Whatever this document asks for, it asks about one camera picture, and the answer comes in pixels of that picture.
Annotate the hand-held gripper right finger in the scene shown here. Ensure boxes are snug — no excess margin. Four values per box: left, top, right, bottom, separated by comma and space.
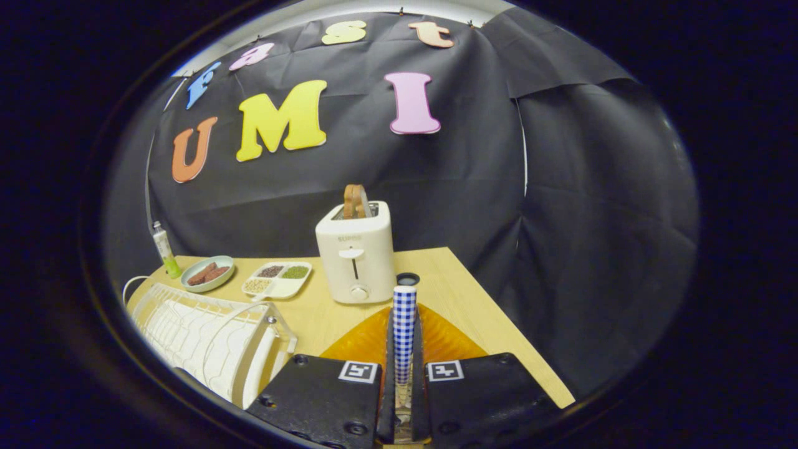
411, 304, 562, 448

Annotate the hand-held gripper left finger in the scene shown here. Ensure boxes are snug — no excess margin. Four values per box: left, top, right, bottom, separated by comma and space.
246, 306, 397, 448

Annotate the blue checked handle spoon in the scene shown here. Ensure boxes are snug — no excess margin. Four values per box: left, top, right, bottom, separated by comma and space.
393, 286, 417, 445

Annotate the white wire dish rack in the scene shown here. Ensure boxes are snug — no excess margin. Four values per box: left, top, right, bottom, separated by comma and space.
128, 282, 299, 410

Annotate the light blue oval plate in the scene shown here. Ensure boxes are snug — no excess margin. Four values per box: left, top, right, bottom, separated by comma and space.
180, 255, 236, 294

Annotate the white toaster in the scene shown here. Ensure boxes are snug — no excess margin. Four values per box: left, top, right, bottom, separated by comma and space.
315, 201, 397, 305

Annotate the white divided grain tray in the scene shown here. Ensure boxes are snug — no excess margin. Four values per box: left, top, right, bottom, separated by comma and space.
241, 261, 312, 302

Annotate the brown bread slice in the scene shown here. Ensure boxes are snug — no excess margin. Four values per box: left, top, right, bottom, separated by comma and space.
343, 184, 370, 220

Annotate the green and white bottle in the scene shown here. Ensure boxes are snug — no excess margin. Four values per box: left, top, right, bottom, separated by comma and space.
151, 221, 183, 279

